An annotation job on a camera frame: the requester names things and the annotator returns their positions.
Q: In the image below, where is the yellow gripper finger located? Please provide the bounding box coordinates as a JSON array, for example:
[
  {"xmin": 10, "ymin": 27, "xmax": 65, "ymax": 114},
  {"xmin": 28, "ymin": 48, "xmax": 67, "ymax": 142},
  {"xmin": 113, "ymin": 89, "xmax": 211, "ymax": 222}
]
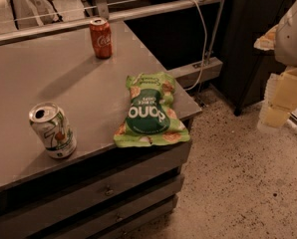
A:
[
  {"xmin": 257, "ymin": 74, "xmax": 289, "ymax": 132},
  {"xmin": 272, "ymin": 68, "xmax": 297, "ymax": 112}
]

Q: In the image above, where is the red coke can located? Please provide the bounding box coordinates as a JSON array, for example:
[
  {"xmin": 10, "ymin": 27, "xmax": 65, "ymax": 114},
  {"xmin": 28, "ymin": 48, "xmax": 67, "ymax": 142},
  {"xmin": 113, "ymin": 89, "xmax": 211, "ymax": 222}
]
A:
[{"xmin": 89, "ymin": 17, "xmax": 113, "ymax": 59}]

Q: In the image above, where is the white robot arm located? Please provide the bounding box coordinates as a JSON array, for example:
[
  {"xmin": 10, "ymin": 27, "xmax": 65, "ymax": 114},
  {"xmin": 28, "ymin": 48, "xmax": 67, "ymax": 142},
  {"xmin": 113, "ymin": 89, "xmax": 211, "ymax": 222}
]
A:
[{"xmin": 254, "ymin": 0, "xmax": 297, "ymax": 132}]

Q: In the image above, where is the green rice chip bag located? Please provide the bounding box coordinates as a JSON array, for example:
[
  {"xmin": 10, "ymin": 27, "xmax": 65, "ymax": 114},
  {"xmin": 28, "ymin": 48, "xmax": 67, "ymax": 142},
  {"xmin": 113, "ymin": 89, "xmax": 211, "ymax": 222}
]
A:
[{"xmin": 114, "ymin": 72, "xmax": 190, "ymax": 147}]

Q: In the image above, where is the white 7up can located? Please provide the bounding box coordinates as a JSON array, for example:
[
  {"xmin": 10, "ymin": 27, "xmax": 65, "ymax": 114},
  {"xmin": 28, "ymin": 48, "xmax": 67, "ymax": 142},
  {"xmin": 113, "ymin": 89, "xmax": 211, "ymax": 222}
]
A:
[{"xmin": 29, "ymin": 102, "xmax": 77, "ymax": 159}]

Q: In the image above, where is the dark cabinet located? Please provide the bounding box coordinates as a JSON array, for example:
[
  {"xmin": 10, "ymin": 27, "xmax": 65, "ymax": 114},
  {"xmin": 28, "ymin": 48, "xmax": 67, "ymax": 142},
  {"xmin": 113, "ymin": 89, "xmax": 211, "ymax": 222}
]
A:
[{"xmin": 213, "ymin": 0, "xmax": 296, "ymax": 116}]

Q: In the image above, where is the grey drawer cabinet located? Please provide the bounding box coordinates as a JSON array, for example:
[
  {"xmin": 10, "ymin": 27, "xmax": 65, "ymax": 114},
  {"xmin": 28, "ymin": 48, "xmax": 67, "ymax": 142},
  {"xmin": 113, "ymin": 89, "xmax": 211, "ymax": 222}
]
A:
[{"xmin": 0, "ymin": 142, "xmax": 190, "ymax": 239}]

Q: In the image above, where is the metal railing frame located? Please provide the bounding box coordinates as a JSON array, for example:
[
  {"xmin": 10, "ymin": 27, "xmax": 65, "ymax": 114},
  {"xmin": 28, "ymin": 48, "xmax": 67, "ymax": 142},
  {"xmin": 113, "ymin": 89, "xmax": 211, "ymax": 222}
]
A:
[{"xmin": 0, "ymin": 0, "xmax": 225, "ymax": 89}]

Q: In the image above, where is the white cable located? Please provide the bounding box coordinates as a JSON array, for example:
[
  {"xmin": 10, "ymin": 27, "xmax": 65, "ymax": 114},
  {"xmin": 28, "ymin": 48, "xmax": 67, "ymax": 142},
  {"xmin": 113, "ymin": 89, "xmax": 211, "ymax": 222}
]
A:
[{"xmin": 183, "ymin": 0, "xmax": 208, "ymax": 92}]

